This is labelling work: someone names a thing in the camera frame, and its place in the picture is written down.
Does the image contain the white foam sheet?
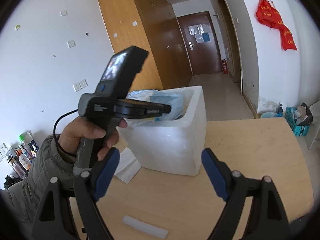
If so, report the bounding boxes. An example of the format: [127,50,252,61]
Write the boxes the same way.
[114,148,142,184]

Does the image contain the blue face mask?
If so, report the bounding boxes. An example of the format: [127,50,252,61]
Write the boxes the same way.
[127,89,184,121]

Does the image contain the white foam stick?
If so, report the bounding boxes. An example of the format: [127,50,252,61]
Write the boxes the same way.
[122,216,169,239]

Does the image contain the grey jacket left forearm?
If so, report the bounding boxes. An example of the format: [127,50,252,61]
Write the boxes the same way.
[0,134,78,230]

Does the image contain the person's left hand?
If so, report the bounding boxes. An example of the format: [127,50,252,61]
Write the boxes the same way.
[58,116,119,161]

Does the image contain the bottles on shelf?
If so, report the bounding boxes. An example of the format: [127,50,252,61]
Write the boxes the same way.
[3,131,39,179]

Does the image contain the white styrofoam box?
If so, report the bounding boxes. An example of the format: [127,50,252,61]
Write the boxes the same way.
[118,86,207,176]

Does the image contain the teal cardboard box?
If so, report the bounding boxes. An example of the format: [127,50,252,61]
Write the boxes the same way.
[285,102,313,137]

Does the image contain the wooden wardrobe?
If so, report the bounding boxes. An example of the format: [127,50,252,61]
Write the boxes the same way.
[98,0,192,90]

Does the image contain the dark brown entrance door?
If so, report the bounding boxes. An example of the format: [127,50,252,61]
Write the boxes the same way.
[177,11,222,76]

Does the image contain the red fire extinguisher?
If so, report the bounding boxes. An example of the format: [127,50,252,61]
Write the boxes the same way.
[222,59,229,74]

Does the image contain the red hanging bags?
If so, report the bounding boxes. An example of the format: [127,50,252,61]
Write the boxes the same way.
[255,0,297,51]

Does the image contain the white wall socket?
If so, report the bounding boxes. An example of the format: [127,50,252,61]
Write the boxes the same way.
[73,79,88,92]

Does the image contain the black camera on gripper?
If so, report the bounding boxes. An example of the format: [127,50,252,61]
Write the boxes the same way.
[95,46,149,99]

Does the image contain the black cable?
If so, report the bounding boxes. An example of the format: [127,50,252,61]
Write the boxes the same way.
[53,109,79,158]

